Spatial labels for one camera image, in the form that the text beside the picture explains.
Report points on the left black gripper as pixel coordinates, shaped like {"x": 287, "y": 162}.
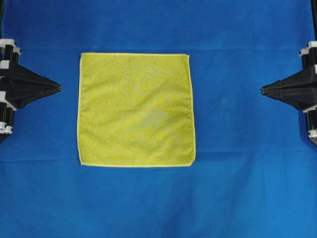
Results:
{"x": 11, "y": 100}

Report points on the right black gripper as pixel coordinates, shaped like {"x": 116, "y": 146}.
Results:
{"x": 307, "y": 77}

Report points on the yellow-green towel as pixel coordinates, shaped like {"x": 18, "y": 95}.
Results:
{"x": 135, "y": 110}

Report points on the blue table cloth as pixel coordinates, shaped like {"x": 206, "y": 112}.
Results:
{"x": 255, "y": 172}

